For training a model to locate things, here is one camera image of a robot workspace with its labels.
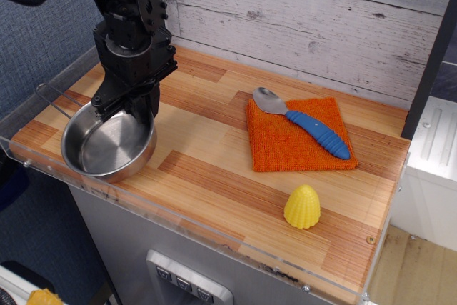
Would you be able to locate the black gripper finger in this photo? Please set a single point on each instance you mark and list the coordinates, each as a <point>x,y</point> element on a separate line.
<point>153,99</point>
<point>137,108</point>

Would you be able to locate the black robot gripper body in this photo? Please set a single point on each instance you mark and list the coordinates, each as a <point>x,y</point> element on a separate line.
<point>130,73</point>

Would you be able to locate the stainless steel pan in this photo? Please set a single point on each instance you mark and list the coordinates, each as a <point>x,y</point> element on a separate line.
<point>111,150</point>

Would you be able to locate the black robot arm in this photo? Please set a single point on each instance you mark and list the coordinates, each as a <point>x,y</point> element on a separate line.
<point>130,22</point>

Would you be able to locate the clear acrylic table guard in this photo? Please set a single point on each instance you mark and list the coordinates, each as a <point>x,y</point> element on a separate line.
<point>200,181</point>

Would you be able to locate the grey toy fridge cabinet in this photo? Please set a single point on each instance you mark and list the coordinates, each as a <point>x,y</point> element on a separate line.
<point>123,240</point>

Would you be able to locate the orange knitted cloth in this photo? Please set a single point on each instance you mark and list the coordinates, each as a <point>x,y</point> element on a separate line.
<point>277,144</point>

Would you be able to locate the silver dispenser button panel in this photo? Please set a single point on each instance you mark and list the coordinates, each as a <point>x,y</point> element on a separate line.
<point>178,284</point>

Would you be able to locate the yellow plastic corn piece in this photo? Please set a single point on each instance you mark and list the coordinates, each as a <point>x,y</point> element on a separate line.
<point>303,208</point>

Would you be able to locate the blue handled metal spoon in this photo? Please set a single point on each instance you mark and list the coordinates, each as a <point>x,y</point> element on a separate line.
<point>270,103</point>

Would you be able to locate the dark right vertical post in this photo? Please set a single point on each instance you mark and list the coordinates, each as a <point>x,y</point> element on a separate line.
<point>431,70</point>

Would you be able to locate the white aluminium rail block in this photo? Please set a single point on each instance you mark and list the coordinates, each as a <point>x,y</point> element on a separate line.
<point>425,204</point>

